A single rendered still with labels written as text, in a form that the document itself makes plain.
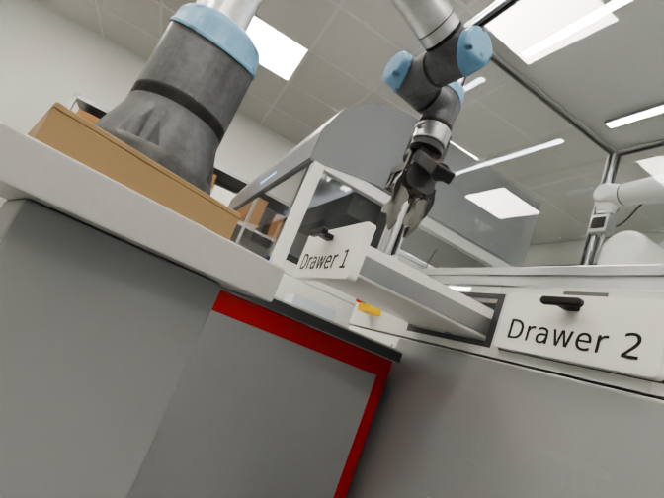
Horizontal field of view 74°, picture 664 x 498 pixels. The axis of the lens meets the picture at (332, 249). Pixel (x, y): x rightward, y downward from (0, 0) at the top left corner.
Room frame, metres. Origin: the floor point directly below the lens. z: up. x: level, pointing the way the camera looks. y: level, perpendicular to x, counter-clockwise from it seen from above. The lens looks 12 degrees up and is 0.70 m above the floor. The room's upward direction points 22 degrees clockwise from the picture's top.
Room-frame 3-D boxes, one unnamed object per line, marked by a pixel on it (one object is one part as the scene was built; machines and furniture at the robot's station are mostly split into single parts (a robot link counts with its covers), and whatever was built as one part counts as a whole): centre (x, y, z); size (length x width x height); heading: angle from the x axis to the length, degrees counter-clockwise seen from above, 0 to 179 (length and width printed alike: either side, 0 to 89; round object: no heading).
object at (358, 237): (0.88, 0.00, 0.87); 0.29 x 0.02 x 0.11; 21
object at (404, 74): (0.82, -0.03, 1.28); 0.11 x 0.11 x 0.08; 29
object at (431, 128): (0.88, -0.11, 1.20); 0.08 x 0.08 x 0.05
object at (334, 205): (2.71, -0.01, 1.13); 1.78 x 1.14 x 0.45; 21
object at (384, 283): (0.95, -0.19, 0.86); 0.40 x 0.26 x 0.06; 111
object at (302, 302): (1.19, 0.00, 0.78); 0.12 x 0.08 x 0.04; 108
